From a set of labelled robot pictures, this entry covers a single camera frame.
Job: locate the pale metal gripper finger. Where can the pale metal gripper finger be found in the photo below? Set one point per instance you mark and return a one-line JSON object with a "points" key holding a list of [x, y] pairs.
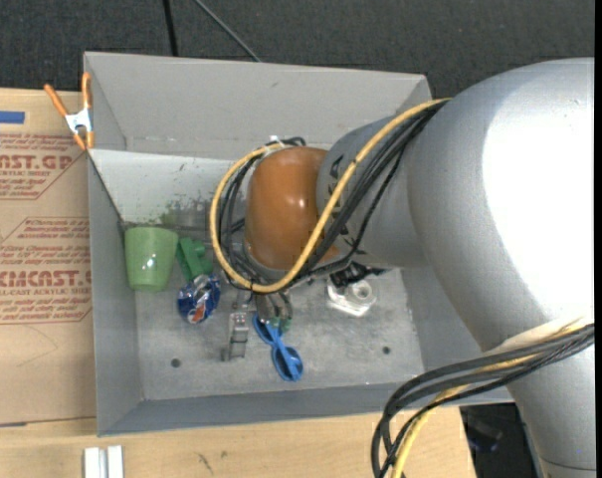
{"points": [[239, 334]]}

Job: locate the blue sunglasses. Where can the blue sunglasses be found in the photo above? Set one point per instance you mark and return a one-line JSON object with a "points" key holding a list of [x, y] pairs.
{"points": [[283, 354]]}

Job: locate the crushed blue drink can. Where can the crushed blue drink can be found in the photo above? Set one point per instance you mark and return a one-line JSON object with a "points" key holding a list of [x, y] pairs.
{"points": [[198, 301]]}

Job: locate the grey metal bin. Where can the grey metal bin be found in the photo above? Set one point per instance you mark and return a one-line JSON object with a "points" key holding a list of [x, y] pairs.
{"points": [[330, 346]]}

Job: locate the dark green toy block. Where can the dark green toy block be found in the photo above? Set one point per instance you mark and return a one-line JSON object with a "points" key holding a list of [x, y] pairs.
{"points": [[193, 259]]}

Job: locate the light green plastic cup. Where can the light green plastic cup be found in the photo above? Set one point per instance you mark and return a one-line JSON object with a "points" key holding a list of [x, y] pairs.
{"points": [[148, 259]]}

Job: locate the brown cardboard board red print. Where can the brown cardboard board red print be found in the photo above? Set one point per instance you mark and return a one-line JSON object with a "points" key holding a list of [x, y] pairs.
{"points": [[42, 346]]}

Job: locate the black cylinder on white bracket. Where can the black cylinder on white bracket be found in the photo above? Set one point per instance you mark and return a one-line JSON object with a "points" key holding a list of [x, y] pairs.
{"points": [[351, 273]]}

